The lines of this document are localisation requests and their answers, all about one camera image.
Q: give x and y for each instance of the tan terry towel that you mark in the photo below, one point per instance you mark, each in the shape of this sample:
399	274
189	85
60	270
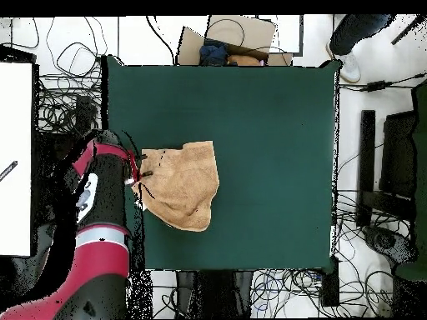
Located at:
183	186

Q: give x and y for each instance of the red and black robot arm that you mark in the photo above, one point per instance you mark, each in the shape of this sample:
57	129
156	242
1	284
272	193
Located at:
100	253

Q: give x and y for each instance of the black pen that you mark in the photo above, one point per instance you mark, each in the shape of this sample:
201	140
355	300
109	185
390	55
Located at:
8	170

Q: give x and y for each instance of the dark blue cloth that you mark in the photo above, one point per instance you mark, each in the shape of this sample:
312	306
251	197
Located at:
213	53

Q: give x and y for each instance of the dark green table cloth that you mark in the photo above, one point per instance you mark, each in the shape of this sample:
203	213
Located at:
283	133

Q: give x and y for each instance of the orange cloth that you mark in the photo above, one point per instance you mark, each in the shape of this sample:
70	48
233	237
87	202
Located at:
243	60

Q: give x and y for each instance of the brown cardboard box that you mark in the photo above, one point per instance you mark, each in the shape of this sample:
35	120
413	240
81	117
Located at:
253	33

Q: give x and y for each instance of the black power strip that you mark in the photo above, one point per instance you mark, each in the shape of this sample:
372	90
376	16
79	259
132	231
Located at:
330	283

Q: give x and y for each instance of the black upright bar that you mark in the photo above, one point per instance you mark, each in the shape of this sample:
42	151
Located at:
366	160

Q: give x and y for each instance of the person's foot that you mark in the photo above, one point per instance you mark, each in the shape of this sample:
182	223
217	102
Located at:
350	43

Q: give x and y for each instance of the black power adaptor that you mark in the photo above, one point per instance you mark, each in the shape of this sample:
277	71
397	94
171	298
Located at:
376	85

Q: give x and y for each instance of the black stand foot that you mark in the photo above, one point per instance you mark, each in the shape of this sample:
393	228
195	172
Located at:
387	241

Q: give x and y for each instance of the black chair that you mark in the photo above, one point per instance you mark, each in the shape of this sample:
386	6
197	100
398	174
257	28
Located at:
398	156

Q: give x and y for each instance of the dark green cloth cover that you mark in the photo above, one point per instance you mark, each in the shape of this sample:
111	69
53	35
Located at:
421	166

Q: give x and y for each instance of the black rod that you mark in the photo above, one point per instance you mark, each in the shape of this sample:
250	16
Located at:
408	30

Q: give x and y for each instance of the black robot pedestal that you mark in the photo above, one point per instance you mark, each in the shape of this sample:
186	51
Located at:
217	293

